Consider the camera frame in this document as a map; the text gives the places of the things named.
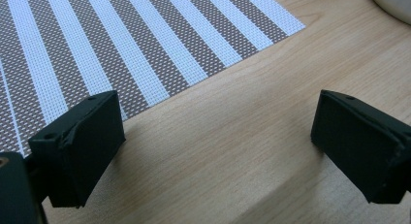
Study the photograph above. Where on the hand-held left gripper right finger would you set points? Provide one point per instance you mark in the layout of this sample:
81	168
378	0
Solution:
358	143

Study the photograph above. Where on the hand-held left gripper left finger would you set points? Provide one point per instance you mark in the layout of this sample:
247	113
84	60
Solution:
80	146

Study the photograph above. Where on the striped woven placemat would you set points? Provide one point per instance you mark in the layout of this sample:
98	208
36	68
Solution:
113	46

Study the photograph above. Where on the white bowl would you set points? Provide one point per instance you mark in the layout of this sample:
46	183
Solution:
394	2

